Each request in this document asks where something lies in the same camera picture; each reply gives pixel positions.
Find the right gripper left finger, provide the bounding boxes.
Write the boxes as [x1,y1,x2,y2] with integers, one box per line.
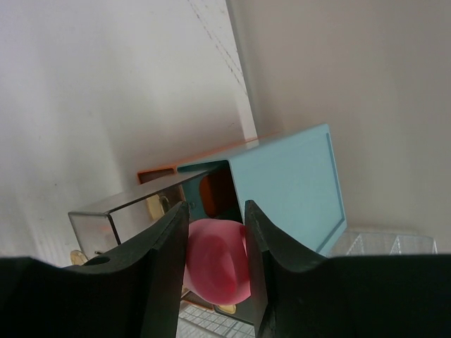
[1,202,189,337]

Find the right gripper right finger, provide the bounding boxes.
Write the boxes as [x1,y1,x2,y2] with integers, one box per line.
[245,201,450,337]

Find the clear drawer gold knob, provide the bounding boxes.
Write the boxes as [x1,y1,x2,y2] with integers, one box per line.
[68,171,206,260]

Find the pink cap bottle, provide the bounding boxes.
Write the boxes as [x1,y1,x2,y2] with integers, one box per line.
[183,218,251,306]

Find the teal mini drawer chest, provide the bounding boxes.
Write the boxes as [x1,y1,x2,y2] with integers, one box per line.
[137,124,347,254]

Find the white wire desk organizer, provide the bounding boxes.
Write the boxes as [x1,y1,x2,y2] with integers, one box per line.
[176,226,437,337]

